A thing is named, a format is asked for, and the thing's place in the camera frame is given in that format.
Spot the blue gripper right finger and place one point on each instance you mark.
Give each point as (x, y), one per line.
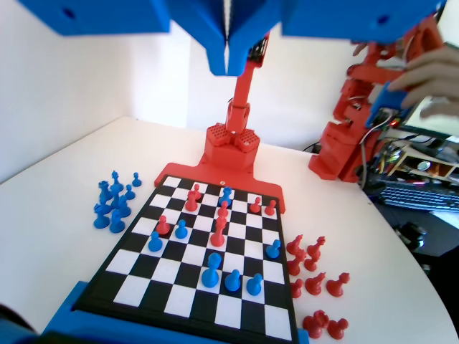
(244, 28)

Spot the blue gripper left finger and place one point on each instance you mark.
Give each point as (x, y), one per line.
(211, 32)

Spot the red leader arm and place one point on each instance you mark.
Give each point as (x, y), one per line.
(333, 150)

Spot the blue pawn chess piece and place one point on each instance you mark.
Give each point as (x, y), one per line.
(254, 286)
(233, 282)
(155, 244)
(181, 231)
(273, 251)
(136, 180)
(128, 194)

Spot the red robot arm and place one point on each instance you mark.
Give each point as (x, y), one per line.
(229, 150)

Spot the blue rook chess piece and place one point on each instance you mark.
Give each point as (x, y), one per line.
(225, 198)
(103, 191)

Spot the tall red piece board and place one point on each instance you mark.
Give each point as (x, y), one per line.
(217, 237)

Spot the blue king chess piece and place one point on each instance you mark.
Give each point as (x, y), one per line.
(211, 277)

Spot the person's hand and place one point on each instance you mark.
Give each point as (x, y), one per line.
(437, 79)

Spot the wooden desk organizer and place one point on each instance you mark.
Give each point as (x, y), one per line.
(412, 158)

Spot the black monitor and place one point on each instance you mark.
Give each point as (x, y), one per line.
(439, 130)

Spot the black keyboard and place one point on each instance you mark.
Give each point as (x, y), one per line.
(416, 197)

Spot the black white chessboard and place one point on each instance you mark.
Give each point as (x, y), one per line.
(168, 272)

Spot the black computer mouse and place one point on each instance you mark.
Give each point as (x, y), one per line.
(412, 233)

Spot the black camera board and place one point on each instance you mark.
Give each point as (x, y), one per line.
(260, 50)

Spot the red base plate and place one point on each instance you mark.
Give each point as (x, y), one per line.
(179, 169)

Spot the blue base plate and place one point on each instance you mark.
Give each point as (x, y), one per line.
(61, 322)

